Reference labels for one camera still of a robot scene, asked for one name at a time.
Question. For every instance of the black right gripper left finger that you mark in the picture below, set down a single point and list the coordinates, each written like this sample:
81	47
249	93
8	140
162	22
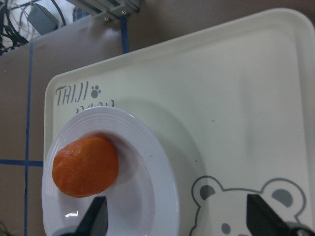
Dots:
95	220

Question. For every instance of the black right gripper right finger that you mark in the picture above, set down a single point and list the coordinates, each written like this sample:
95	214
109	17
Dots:
261	220

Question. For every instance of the white round plate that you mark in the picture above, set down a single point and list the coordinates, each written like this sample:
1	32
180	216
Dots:
143	200

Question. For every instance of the orange fruit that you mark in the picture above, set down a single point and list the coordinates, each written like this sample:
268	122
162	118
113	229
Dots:
85	167

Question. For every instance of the cream bear tray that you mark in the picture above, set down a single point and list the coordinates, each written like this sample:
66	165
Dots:
233	107

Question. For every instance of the black power adapter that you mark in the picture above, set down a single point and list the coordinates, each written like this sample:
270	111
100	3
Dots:
42	20

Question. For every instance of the aluminium frame post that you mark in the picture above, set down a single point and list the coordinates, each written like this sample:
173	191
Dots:
108	10

